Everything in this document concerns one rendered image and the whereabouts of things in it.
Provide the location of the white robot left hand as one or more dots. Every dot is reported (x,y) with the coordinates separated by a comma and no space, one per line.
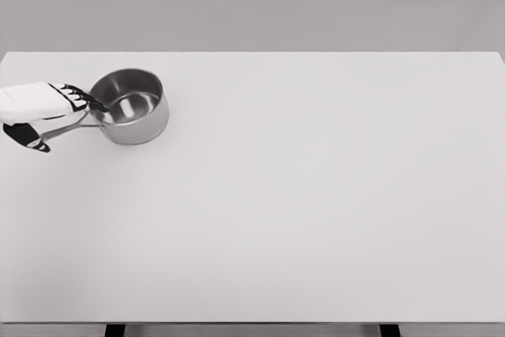
(35,102)

